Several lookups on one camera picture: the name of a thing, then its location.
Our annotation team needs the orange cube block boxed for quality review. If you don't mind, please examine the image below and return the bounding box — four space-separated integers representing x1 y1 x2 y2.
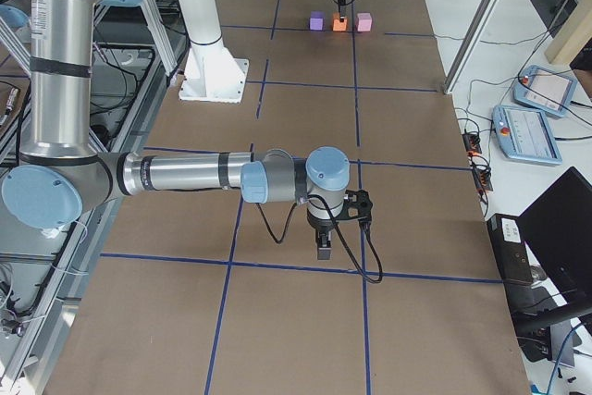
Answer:
331 13 348 32

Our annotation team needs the pink cube block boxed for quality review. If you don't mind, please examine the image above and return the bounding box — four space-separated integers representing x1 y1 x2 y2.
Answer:
356 12 373 32

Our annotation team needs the purple cube block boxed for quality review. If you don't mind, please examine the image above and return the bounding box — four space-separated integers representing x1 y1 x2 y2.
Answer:
309 11 325 31

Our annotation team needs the brown paper table cover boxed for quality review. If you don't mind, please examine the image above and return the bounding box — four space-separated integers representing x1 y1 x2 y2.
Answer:
27 0 533 395

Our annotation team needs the black power strip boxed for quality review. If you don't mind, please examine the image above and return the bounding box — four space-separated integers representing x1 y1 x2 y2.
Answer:
462 130 493 196

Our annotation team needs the black desktop box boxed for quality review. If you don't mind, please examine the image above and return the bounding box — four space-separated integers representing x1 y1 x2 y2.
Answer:
487 214 533 286

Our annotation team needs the near blue teach pendant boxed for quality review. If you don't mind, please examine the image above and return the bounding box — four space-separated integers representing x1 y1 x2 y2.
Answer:
492 105 562 166

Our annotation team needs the blue teach pendant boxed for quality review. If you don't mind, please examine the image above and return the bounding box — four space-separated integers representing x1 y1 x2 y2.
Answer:
492 105 562 166
513 65 577 117

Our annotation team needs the far blue teach pendant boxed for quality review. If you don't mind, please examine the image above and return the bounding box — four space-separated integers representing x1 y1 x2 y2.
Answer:
513 65 577 117

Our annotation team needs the black computer monitor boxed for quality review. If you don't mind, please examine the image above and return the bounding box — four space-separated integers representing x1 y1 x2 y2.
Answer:
514 167 591 335

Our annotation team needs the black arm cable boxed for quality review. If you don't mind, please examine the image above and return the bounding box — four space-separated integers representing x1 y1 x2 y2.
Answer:
252 193 385 285

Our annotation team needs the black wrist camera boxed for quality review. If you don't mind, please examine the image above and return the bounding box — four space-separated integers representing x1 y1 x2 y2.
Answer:
338 190 373 231

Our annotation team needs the white camera pole with base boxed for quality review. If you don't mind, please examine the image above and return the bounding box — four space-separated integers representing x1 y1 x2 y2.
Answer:
179 0 249 104

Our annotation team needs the aluminium frame post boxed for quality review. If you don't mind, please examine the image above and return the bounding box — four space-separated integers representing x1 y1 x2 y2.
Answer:
442 0 499 94

